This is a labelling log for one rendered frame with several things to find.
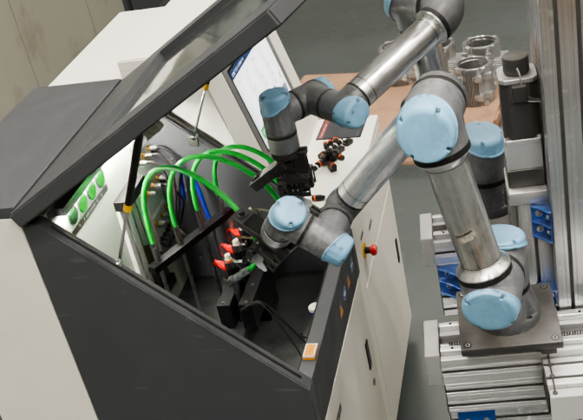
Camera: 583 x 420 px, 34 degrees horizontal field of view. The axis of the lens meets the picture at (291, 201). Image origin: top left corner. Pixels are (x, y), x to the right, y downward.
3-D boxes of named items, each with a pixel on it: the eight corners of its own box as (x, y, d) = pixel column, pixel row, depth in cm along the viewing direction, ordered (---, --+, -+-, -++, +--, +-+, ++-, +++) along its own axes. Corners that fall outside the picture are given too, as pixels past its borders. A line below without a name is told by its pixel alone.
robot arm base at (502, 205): (514, 187, 266) (511, 156, 262) (520, 215, 254) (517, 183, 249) (460, 193, 269) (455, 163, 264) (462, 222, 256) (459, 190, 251)
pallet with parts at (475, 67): (518, 85, 564) (513, 24, 545) (501, 163, 488) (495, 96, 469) (302, 98, 610) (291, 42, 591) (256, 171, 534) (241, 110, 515)
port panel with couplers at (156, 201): (167, 241, 276) (138, 147, 261) (156, 242, 277) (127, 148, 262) (180, 217, 287) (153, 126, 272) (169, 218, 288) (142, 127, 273)
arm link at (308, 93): (349, 109, 228) (314, 127, 223) (320, 100, 237) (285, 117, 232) (343, 80, 225) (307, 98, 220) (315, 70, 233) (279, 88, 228)
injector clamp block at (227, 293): (263, 348, 260) (251, 304, 253) (228, 349, 263) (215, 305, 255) (287, 275, 288) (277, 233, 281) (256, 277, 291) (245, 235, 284)
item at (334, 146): (343, 174, 305) (341, 160, 302) (311, 177, 308) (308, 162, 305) (353, 141, 324) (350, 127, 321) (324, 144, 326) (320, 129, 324)
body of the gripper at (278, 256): (271, 274, 224) (281, 259, 213) (245, 249, 225) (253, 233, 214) (292, 253, 227) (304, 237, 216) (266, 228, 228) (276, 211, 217)
